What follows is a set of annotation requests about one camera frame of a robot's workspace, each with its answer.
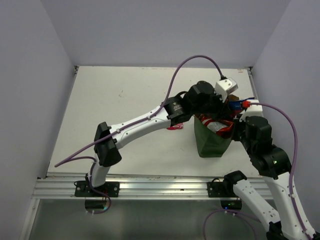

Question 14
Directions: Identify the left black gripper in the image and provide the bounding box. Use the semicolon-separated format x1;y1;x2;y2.
191;89;231;122

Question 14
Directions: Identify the red Doritos bag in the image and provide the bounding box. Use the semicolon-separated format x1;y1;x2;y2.
198;114;234;139

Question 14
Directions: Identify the blue chips bag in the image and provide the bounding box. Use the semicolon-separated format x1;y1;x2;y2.
228;97;255;113

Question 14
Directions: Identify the small pink candy packet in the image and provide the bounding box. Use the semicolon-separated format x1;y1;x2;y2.
167;123;184;131

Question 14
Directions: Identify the green paper bag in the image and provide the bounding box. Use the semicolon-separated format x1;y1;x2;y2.
193;108;237;158

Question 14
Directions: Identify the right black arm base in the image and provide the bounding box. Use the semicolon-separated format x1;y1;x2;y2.
206;170;247;198

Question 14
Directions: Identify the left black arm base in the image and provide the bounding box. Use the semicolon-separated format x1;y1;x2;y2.
73;180;120;198

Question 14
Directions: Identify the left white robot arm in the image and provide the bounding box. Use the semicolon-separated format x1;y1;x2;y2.
86;79;237;197

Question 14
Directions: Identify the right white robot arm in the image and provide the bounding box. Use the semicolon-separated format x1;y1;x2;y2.
222;116;320;240

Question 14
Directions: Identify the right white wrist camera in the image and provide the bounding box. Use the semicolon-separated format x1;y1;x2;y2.
239;99;263;122

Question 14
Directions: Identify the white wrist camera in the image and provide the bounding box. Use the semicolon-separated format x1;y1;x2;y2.
214;78;238;103
239;99;263;122

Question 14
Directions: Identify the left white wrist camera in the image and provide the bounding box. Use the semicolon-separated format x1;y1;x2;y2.
214;78;238;103

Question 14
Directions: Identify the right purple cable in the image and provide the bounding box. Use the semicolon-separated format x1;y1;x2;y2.
202;99;318;240

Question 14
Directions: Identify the purple cable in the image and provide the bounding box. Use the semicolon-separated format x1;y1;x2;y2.
202;99;318;240
54;54;227;168

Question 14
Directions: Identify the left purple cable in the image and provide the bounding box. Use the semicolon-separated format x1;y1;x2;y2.
54;54;227;168

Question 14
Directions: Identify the aluminium front rail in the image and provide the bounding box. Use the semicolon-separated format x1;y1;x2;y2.
31;173;276;201

